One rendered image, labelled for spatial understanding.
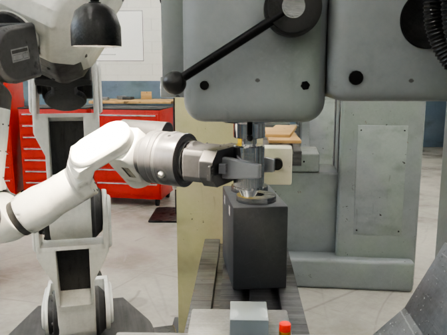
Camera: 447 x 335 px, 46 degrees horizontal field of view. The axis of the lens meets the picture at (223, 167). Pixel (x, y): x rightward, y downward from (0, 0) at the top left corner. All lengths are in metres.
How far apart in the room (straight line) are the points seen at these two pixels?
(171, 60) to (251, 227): 0.49
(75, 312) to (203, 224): 1.19
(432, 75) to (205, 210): 2.00
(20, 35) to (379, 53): 0.60
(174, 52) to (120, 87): 9.26
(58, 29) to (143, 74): 8.95
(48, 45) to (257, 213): 0.53
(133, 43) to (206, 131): 7.54
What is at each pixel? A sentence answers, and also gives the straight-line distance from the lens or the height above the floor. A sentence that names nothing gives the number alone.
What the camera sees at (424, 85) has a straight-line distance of 0.71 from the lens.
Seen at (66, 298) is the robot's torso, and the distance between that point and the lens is 1.57.
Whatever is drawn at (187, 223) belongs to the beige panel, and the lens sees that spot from 2.63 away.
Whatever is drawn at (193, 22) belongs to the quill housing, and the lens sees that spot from 0.70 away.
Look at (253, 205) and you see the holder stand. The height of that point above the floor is 1.09.
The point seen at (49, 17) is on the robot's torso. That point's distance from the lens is 1.02.
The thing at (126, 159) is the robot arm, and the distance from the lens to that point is 0.87.
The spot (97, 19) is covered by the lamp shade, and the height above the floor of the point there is 1.45.
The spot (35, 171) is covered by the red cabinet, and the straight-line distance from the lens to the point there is 5.89.
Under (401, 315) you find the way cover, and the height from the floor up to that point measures 0.93.
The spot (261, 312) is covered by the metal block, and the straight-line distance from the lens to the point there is 0.76.
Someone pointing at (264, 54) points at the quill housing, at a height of 1.40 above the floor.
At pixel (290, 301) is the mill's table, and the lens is 1.15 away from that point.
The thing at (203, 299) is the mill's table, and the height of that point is 0.91.
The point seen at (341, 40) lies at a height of 1.42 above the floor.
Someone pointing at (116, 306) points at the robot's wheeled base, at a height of 0.57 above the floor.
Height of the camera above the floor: 1.38
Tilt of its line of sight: 10 degrees down
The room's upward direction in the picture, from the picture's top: straight up
